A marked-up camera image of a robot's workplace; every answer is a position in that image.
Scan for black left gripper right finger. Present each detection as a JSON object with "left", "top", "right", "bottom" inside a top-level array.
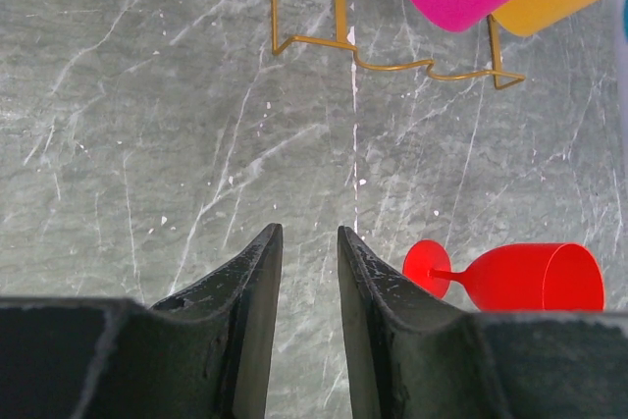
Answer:
[{"left": 338, "top": 227, "right": 627, "bottom": 418}]

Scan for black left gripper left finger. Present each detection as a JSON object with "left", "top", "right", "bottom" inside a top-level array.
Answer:
[{"left": 1, "top": 224, "right": 283, "bottom": 418}]

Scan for red wine glass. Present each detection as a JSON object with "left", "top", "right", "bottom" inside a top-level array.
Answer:
[{"left": 402, "top": 240, "right": 605, "bottom": 311}]

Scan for blue wine glass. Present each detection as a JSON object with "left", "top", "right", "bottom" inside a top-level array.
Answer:
[{"left": 622, "top": 0, "right": 628, "bottom": 43}]

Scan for gold wire wine glass rack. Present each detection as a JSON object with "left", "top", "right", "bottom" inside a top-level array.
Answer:
[{"left": 270, "top": 0, "right": 525, "bottom": 90}]

